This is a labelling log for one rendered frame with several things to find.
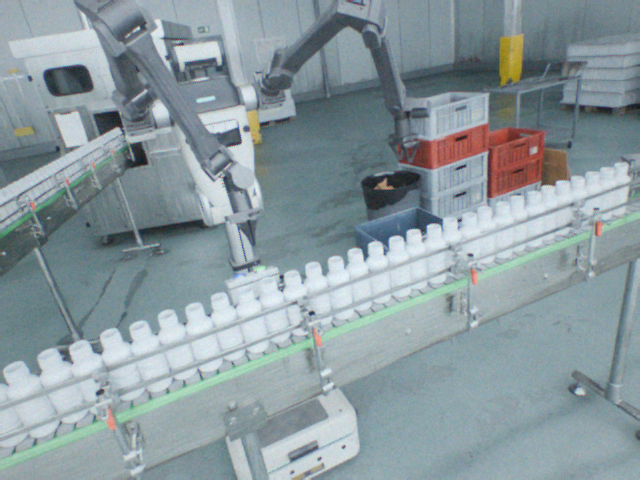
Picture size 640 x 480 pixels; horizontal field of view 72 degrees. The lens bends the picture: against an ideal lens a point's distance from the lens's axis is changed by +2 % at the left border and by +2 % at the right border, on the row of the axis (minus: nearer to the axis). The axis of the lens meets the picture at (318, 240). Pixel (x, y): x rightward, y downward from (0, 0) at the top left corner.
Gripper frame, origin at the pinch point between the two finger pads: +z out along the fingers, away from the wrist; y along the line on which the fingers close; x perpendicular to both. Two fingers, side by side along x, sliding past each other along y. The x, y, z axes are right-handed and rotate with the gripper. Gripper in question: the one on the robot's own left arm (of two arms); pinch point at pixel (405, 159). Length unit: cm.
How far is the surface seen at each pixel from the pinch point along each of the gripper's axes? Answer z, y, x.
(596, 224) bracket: 17, -56, -26
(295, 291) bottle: 9, -46, 63
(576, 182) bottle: 8, -45, -31
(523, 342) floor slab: 123, 10, -72
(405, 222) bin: 32.7, 15.5, -7.9
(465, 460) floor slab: 123, -31, 3
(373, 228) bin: 30.5, 15.6, 7.8
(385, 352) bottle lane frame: 35, -49, 43
